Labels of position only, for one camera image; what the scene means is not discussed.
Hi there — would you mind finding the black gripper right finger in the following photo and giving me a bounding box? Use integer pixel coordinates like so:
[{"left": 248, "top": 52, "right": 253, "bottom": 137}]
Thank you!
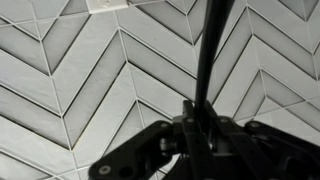
[{"left": 203, "top": 100, "right": 320, "bottom": 180}]

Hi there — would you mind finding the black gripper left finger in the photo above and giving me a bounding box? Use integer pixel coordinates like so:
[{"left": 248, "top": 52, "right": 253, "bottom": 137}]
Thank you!
[{"left": 88, "top": 99, "right": 212, "bottom": 180}]

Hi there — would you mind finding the white wall outlet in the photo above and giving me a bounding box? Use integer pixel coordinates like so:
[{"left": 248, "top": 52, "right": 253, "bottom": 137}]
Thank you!
[{"left": 85, "top": 0, "right": 130, "bottom": 15}]

